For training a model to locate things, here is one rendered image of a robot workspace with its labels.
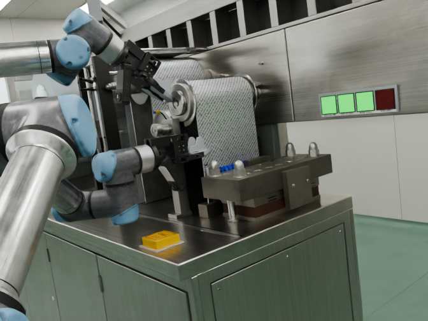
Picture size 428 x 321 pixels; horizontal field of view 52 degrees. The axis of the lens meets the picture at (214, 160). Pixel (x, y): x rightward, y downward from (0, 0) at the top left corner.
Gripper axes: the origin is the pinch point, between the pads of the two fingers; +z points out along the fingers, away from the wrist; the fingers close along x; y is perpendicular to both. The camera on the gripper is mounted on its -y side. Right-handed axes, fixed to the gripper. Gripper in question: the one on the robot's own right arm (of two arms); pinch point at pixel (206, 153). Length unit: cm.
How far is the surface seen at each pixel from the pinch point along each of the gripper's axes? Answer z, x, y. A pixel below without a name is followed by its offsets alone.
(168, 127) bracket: -7.1, 8.0, 9.0
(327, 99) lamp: 29.4, -23.8, 11.1
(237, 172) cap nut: -3.8, -17.2, -4.7
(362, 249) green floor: 198, 82, -109
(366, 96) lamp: 29.3, -36.6, 10.8
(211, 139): 2.1, -0.2, 3.9
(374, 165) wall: 263, 105, -57
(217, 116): 5.7, -0.2, 10.2
